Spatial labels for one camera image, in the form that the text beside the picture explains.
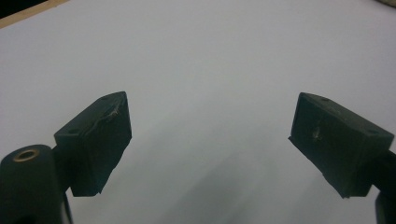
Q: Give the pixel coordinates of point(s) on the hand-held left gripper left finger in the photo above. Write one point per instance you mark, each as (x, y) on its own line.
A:
(96, 140)

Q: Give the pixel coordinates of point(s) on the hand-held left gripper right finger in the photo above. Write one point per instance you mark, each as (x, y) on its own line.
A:
(333, 140)

